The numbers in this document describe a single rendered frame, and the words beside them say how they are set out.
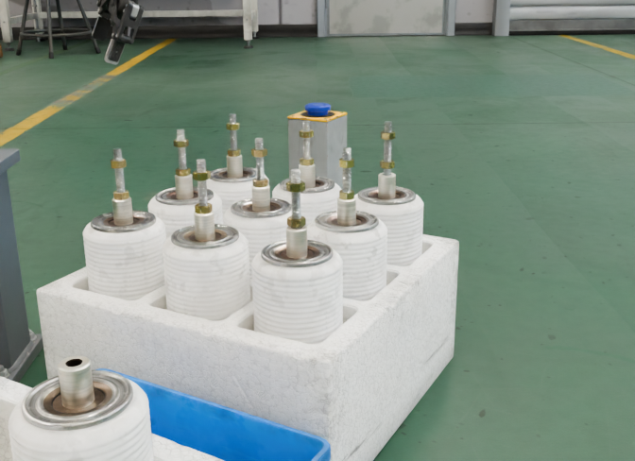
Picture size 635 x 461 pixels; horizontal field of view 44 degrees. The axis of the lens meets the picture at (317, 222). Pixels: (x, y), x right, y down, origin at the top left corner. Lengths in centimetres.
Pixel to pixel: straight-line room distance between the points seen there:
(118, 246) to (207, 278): 12
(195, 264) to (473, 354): 49
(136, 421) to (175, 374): 32
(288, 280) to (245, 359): 9
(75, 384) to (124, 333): 34
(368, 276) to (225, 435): 24
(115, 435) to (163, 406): 31
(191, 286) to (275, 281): 11
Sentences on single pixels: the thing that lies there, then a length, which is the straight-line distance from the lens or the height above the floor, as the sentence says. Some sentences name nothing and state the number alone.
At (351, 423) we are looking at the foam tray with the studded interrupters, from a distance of 85.
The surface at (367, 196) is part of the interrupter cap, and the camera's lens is 102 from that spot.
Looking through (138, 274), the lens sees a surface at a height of 20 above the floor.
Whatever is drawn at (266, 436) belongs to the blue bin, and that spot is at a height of 11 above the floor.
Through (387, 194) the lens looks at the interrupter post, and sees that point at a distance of 102.
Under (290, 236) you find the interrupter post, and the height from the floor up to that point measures 27.
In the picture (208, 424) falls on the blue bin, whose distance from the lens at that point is 84.
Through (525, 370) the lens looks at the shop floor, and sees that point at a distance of 115.
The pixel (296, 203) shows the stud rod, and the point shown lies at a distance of 81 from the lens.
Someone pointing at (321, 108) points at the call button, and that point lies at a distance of 123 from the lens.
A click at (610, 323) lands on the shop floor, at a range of 133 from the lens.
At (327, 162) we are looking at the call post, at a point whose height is 25.
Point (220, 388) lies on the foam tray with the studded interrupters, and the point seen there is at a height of 12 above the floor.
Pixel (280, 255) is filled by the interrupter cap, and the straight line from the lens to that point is 83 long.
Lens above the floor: 55
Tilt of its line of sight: 19 degrees down
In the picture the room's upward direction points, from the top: 1 degrees counter-clockwise
